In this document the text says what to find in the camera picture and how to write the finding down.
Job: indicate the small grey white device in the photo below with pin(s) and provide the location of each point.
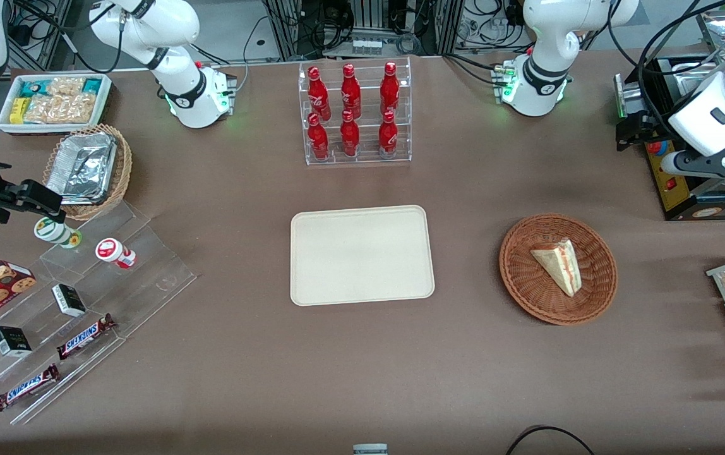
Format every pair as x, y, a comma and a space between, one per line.
370, 450

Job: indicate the white rectangular snack bin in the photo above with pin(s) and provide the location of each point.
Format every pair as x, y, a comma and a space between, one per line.
105, 101

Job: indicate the red cola bottle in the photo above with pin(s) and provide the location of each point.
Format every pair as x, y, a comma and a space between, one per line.
318, 95
350, 136
318, 139
350, 95
389, 91
388, 136

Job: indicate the cream plastic tray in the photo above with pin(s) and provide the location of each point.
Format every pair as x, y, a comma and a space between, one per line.
362, 256

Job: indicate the teal snack pack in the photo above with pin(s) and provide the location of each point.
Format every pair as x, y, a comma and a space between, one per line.
33, 87

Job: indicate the clear acrylic stepped stand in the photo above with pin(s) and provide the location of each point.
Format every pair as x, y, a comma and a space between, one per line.
154, 265

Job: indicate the green lid sunflower jar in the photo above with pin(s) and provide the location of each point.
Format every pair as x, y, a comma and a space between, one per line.
59, 232

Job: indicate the Snickers chocolate bar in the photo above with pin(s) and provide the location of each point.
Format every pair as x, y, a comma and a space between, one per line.
84, 337
26, 387

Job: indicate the oval tan wicker basket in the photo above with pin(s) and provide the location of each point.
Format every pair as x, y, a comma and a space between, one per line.
124, 164

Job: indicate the small clear cracker bag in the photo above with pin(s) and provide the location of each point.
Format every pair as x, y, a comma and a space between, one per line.
67, 86

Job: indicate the silver plate with green edge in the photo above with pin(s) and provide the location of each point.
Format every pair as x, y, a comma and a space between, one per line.
620, 95

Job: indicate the small black carton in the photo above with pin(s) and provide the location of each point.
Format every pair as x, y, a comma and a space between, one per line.
69, 300
11, 341

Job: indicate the round brown wicker basket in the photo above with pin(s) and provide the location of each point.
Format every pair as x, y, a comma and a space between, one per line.
527, 284

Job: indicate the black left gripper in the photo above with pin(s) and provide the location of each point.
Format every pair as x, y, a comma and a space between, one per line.
649, 122

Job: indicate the triangular sandwich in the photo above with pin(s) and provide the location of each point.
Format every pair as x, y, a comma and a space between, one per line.
558, 265

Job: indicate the large clear cracker bag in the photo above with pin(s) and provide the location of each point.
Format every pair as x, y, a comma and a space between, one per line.
62, 109

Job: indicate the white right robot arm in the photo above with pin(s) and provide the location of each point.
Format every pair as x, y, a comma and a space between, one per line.
148, 25

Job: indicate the aluminium frame rack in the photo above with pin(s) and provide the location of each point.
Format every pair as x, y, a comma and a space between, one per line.
369, 25

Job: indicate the silver foil packet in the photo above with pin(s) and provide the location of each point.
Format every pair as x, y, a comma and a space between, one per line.
81, 167

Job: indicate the clear acrylic bottle rack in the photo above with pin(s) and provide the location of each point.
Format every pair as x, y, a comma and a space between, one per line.
367, 148

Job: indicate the red lid white jar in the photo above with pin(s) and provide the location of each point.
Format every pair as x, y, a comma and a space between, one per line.
113, 251

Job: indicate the yellow snack pack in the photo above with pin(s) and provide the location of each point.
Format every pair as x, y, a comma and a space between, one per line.
18, 110

